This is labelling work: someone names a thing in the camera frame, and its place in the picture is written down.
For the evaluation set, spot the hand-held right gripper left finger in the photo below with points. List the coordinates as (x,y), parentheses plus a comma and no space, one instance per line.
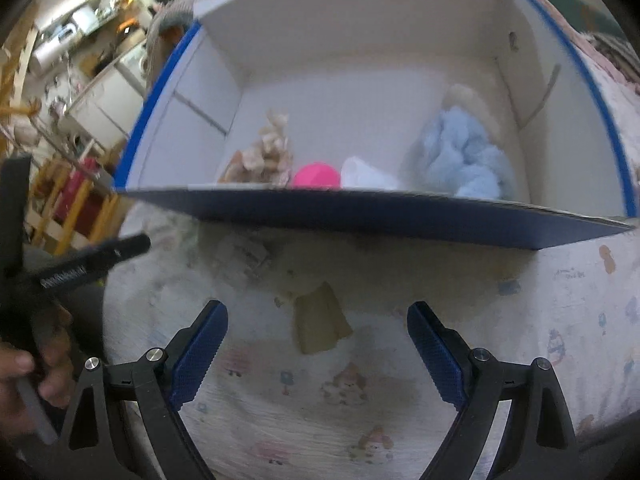
(197,360)

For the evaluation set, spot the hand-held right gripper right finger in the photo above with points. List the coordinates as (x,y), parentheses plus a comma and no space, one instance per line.
(437,355)

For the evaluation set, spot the cream plush toy orange top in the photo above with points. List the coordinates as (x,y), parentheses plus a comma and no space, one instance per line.
(320,320)

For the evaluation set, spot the white sock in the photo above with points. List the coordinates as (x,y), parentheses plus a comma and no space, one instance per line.
(365,174)

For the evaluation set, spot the light blue plush cloth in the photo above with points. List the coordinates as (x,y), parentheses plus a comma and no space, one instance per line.
(460,160)

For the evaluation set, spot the floral beige scrunchie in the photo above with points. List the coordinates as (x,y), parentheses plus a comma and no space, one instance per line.
(265,155)

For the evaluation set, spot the pink heart plush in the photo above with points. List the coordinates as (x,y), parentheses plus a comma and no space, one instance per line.
(315,176)

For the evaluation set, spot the blue cardboard box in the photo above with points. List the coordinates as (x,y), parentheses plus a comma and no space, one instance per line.
(360,85)

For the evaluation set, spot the person's left hand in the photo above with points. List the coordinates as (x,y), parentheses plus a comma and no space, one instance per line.
(52,355)

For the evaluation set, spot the red and yellow rack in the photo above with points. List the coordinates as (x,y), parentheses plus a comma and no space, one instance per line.
(75,205)

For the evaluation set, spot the white kitchen base cabinet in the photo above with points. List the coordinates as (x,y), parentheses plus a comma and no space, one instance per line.
(107,100)

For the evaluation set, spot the wooden staircase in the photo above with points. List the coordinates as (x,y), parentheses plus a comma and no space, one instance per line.
(15,75)

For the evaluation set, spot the white water heater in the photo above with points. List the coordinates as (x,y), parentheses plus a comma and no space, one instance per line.
(50,47)

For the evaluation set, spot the teal headboard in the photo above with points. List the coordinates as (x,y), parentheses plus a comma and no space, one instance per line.
(580,10)

